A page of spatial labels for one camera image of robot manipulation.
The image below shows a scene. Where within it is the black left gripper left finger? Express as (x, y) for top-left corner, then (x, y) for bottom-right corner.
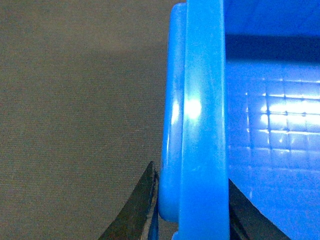
(99, 161), (159, 240)

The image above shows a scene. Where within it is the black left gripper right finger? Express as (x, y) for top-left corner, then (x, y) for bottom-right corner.
(228, 180), (289, 240)

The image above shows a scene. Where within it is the large blue plastic crate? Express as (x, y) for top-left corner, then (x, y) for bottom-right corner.
(158, 0), (320, 240)

